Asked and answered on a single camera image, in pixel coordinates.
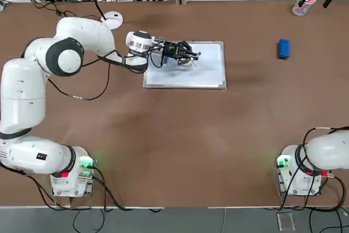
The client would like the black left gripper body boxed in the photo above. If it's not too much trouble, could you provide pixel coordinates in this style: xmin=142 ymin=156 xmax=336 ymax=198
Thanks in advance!
xmin=152 ymin=41 xmax=178 ymax=62

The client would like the blue whiteboard eraser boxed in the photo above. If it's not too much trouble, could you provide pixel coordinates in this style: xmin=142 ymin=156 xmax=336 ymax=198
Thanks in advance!
xmin=277 ymin=38 xmax=291 ymax=59

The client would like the silver framed whiteboard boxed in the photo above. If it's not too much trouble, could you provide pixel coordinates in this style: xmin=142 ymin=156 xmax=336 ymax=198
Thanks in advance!
xmin=141 ymin=40 xmax=227 ymax=91

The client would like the clear plastic pen cup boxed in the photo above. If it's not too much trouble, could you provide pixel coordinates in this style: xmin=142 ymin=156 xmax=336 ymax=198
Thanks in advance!
xmin=292 ymin=0 xmax=318 ymax=17

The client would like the white desk lamp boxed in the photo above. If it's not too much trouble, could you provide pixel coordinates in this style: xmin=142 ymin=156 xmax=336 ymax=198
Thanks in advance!
xmin=86 ymin=0 xmax=129 ymax=31

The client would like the clear floor plate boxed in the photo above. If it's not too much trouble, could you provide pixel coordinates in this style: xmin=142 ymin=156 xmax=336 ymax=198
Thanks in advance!
xmin=276 ymin=212 xmax=296 ymax=232

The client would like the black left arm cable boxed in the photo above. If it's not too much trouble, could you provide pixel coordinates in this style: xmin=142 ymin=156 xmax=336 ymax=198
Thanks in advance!
xmin=46 ymin=40 xmax=167 ymax=101

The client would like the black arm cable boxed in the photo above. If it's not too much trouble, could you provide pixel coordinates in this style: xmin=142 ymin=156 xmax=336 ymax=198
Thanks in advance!
xmin=46 ymin=40 xmax=167 ymax=101
xmin=299 ymin=126 xmax=349 ymax=168

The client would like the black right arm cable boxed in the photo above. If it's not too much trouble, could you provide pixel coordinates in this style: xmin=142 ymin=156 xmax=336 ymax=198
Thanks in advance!
xmin=299 ymin=126 xmax=349 ymax=168

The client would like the black left base cable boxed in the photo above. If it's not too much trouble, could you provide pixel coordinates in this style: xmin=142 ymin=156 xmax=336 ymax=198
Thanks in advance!
xmin=91 ymin=166 xmax=164 ymax=213

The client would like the black base cable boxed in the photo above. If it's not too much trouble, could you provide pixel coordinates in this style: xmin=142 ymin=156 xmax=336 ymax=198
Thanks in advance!
xmin=308 ymin=175 xmax=347 ymax=213
xmin=91 ymin=166 xmax=164 ymax=213

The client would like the black right base cable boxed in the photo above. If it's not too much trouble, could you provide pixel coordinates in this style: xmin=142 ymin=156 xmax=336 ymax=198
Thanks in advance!
xmin=308 ymin=175 xmax=347 ymax=213

